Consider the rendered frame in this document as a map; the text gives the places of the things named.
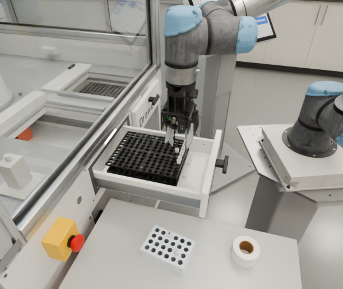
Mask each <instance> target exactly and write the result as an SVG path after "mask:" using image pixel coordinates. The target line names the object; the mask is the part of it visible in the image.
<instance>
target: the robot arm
mask: <svg viewBox="0 0 343 289"><path fill-rule="evenodd" d="M291 1H293V0H218V1H205V2H203V3H202V4H201V5H200V6H199V7H196V6H187V5H177V6H172V7H170V8H168V9H167V11H166V13H165V29H164V31H163V34H164V35H165V62H164V73H165V80H166V88H167V89H168V90H167V102H166V103H165V105H164V107H163V109H162V110H161V130H162V129H163V127H164V125H165V126H166V138H165V143H167V142H168V141H169V143H170V144H171V146H172V147H173V146H174V142H175V133H176V131H175V130H177V132H179V133H183V134H184V133H185V132H186V135H185V139H186V141H185V149H187V148H188V147H189V146H190V145H191V143H192V140H193V138H194V135H195V133H196V131H197V128H198V125H199V122H200V118H199V115H198V110H196V106H197V105H196V104H195V103H194V100H191V99H197V96H198V90H197V89H195V87H196V80H197V73H199V72H200V69H199V68H197V66H198V57H199V55H218V54H235V55H237V54H239V53H248V52H250V51H251V50H253V48H254V47H255V44H256V41H257V37H258V26H257V23H256V20H255V18H256V17H258V16H260V15H263V14H265V13H267V12H269V11H271V10H274V9H276V8H277V7H280V6H282V5H284V4H287V3H289V2H291ZM162 119H163V122H162ZM287 139H288V141H289V142H290V143H291V144H292V145H293V146H294V147H295V148H297V149H299V150H302V151H304V152H307V153H315V154H319V153H325V152H327V151H329V150H330V148H331V146H332V144H333V140H334V141H335V143H336V144H337V145H339V146H340V147H342V148H343V84H342V83H338V82H334V81H317V82H314V83H312V84H310V85H309V87H308V89H307V92H306V93H305V98H304V101H303V104H302V108H301V111H300V114H299V117H298V120H297V121H296V122H295V124H294V125H293V127H291V128H290V130H289V133H288V135H287Z"/></svg>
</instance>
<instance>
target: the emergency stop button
mask: <svg viewBox="0 0 343 289"><path fill-rule="evenodd" d="M84 240H85V239H84V236H83V235H81V234H78V235H76V236H75V237H74V238H73V239H72V241H71V249H72V251H73V252H78V251H80V250H81V249H82V247H83V245H84Z"/></svg>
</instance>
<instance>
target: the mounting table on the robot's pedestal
mask: <svg viewBox="0 0 343 289"><path fill-rule="evenodd" d="M294 124H295V123H294ZM294 124H267V125H253V126H238V127H237V130H238V132H239V135H240V137H241V139H242V141H243V143H244V145H245V148H246V150H247V152H248V154H249V156H250V158H251V161H252V163H253V165H254V167H255V170H256V172H257V174H258V175H260V176H262V177H264V178H266V179H268V180H270V181H272V182H273V183H275V184H277V185H279V186H282V184H281V182H280V180H279V178H278V176H277V174H276V172H275V171H274V169H273V167H272V165H271V164H270V161H269V160H268V158H267V156H266V154H265V152H264V150H263V148H262V147H261V145H260V143H259V140H258V138H257V136H263V134H262V127H277V126H293V125H294ZM282 187H283V186H282ZM293 193H295V194H297V195H299V196H301V197H303V198H305V199H307V200H309V201H311V202H313V203H315V204H318V205H317V208H318V207H328V206H343V189H324V190H304V191H294V192H293Z"/></svg>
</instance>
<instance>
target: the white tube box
mask: <svg viewBox="0 0 343 289"><path fill-rule="evenodd" d="M168 231H169V230H167V229H165V228H162V227H160V226H157V225H154V227H153V229H152V230H151V232H150V233H149V235H148V237H147V239H146V240H145V242H144V243H143V245H142V246H141V248H140V252H141V257H142V258H145V259H147V260H149V261H151V262H153V263H155V264H158V265H160V266H161V267H163V268H166V269H168V270H170V271H172V272H174V273H176V274H179V275H181V276H183V275H184V273H185V271H186V268H187V266H188V264H189V262H190V259H191V257H192V254H193V252H194V250H195V245H196V242H195V241H193V240H191V239H189V238H186V237H183V236H181V235H179V234H176V233H174V232H172V236H171V237H168V236H167V233H168ZM176 248H177V249H178V250H179V254H178V255H175V254H174V250H175V249H176Z"/></svg>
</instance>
